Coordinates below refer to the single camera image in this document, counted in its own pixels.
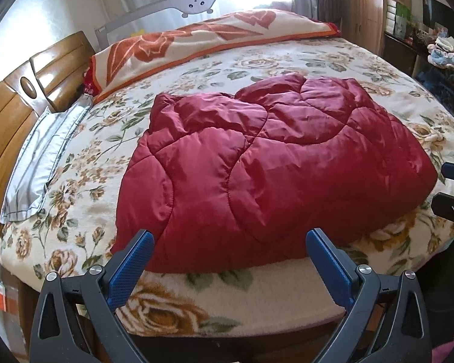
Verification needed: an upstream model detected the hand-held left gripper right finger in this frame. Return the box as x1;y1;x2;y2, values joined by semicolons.
306;228;428;363

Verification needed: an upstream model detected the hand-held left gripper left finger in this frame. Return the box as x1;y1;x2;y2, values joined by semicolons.
29;229;156;363

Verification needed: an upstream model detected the red quilted jacket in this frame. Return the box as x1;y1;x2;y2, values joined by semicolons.
110;73;439;275

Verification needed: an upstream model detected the pile of clothes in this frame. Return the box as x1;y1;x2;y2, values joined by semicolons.
427;36;454;84

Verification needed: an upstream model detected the floral bed blanket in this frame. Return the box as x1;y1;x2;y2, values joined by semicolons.
0;36;454;337

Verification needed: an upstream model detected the dark desk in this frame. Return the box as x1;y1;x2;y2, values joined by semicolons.
382;30;454;118

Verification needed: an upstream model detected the cardboard box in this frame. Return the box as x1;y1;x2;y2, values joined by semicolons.
0;272;27;360

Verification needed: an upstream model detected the grey pillow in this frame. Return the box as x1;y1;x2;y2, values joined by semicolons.
0;94;95;224

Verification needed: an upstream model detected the row of small boxes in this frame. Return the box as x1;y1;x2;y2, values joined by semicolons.
386;0;413;40

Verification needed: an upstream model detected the wooden wardrobe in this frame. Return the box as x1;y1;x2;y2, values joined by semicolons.
338;0;413;57

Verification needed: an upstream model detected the wooden headboard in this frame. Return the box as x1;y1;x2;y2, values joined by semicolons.
0;30;97;254

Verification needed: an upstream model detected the orange flower folded blanket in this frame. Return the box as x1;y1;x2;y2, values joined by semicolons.
84;8;341;99

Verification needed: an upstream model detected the grey bed rail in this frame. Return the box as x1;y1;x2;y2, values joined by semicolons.
94;0;235;51

